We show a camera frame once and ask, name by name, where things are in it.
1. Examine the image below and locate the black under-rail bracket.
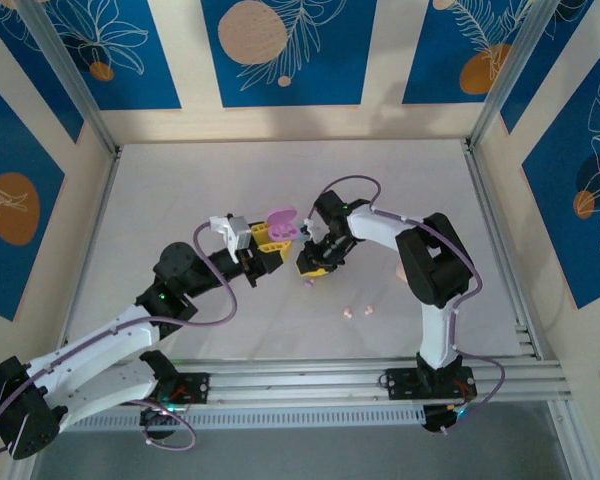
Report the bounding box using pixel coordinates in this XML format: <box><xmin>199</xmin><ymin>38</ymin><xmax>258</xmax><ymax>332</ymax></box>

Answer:
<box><xmin>422</xmin><ymin>403</ymin><xmax>474</xmax><ymax>435</ymax></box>
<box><xmin>139</xmin><ymin>405</ymin><xmax>181</xmax><ymax>441</ymax></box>

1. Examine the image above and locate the purple earbud charging case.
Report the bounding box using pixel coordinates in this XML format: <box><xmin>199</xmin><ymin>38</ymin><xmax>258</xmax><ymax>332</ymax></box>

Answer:
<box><xmin>265</xmin><ymin>205</ymin><xmax>302</xmax><ymax>242</ymax></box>

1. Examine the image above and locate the grey slotted cable duct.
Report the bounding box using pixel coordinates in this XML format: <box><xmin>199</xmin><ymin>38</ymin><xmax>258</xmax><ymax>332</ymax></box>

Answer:
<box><xmin>62</xmin><ymin>405</ymin><xmax>427</xmax><ymax>432</ymax></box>

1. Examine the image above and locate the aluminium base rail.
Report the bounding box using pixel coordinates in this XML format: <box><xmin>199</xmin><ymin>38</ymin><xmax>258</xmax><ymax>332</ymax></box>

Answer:
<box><xmin>177</xmin><ymin>356</ymin><xmax>565</xmax><ymax>403</ymax></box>

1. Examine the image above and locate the aluminium frame side rail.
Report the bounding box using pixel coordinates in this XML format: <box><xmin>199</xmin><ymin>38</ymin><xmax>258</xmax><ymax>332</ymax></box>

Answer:
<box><xmin>7</xmin><ymin>149</ymin><xmax>124</xmax><ymax>480</ymax></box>
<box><xmin>462</xmin><ymin>142</ymin><xmax>584</xmax><ymax>480</ymax></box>

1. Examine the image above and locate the aluminium frame post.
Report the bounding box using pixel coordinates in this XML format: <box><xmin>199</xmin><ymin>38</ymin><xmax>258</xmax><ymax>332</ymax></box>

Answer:
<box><xmin>14</xmin><ymin>0</ymin><xmax>124</xmax><ymax>157</ymax></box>
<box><xmin>465</xmin><ymin>0</ymin><xmax>595</xmax><ymax>151</ymax></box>

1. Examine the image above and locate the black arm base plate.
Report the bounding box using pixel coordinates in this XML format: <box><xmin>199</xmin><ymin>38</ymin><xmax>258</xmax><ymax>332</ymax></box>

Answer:
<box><xmin>385</xmin><ymin>366</ymin><xmax>477</xmax><ymax>402</ymax></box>
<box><xmin>172</xmin><ymin>372</ymin><xmax>211</xmax><ymax>407</ymax></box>

